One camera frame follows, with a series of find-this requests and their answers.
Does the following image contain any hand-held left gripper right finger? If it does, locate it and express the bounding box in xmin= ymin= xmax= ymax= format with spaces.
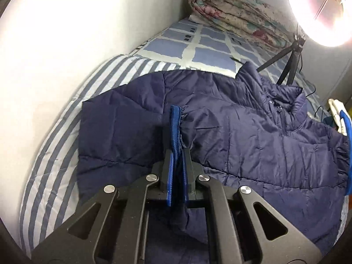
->
xmin=181 ymin=148 xmax=323 ymax=264

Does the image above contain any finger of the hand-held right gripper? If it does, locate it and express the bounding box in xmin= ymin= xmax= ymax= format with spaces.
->
xmin=339 ymin=109 xmax=352 ymax=196

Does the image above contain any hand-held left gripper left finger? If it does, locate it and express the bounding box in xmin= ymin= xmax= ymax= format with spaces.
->
xmin=31 ymin=105 xmax=182 ymax=264

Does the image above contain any navy blue puffer jacket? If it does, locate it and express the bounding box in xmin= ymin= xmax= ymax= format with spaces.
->
xmin=75 ymin=60 xmax=352 ymax=264

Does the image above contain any black tripod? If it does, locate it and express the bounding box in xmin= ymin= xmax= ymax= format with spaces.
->
xmin=257 ymin=25 xmax=307 ymax=86

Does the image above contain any blue white striped blanket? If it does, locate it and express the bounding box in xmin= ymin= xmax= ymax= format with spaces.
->
xmin=19 ymin=53 xmax=240 ymax=255

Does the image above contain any blue checked bed sheet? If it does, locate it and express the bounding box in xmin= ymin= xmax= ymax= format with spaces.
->
xmin=129 ymin=16 xmax=332 ymax=120

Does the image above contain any folded floral quilt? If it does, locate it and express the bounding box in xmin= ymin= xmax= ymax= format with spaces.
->
xmin=188 ymin=0 xmax=300 ymax=52

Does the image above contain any black cable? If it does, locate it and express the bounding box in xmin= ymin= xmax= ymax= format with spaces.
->
xmin=296 ymin=48 xmax=332 ymax=122

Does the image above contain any ring light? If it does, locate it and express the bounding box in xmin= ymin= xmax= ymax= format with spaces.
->
xmin=284 ymin=0 xmax=352 ymax=48

